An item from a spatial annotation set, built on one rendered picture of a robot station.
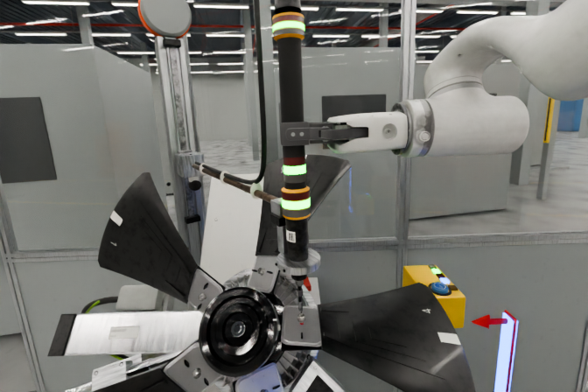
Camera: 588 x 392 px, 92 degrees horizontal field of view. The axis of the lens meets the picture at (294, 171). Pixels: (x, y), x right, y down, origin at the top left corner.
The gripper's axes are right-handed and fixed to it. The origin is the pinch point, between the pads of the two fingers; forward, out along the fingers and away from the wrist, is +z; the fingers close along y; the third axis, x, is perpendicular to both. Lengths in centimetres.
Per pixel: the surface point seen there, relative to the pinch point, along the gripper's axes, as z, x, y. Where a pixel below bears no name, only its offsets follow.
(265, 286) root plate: 6.0, -26.5, 2.4
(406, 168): -44, -20, 70
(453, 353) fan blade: -23.7, -35.0, -3.9
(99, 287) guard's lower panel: 89, -69, 71
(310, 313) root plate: -1.6, -32.1, 2.5
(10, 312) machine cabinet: 210, -129, 138
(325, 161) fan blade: -6.0, -6.9, 15.6
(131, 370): 31, -41, 1
